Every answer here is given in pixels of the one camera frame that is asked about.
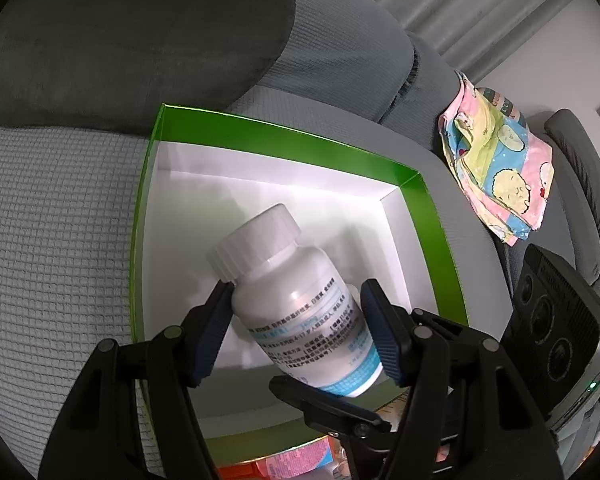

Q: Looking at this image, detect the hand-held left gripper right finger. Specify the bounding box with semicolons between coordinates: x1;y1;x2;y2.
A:
359;279;564;480

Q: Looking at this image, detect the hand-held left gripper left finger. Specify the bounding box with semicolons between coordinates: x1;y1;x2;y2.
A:
37;280;237;480

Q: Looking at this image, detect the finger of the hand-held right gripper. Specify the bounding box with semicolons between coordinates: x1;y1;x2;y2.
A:
269;374;394;444

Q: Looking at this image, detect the white plastic bottle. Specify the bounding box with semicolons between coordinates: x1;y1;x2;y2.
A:
207;203;385;398

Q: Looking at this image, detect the green cardboard box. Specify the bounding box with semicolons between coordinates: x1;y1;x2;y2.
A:
129;103;470;467

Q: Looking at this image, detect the pink packet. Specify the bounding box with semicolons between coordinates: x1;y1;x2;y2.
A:
265;435;342;472

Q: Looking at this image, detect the orange packet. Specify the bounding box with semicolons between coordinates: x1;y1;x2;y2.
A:
215;460;281;480

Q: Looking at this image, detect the grey armchair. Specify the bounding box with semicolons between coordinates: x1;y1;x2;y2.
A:
500;108;600;311

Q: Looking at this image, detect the colourful cartoon print cloth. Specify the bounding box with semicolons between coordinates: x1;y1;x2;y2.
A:
439;71;556;247

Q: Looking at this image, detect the grey sofa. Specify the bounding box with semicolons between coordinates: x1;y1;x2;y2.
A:
0;0;523;480

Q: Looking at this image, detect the dark grey cushion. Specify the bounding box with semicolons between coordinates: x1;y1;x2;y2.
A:
0;0;302;137

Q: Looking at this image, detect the grey pleated curtain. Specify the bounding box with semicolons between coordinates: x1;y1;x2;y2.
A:
340;0;587;72

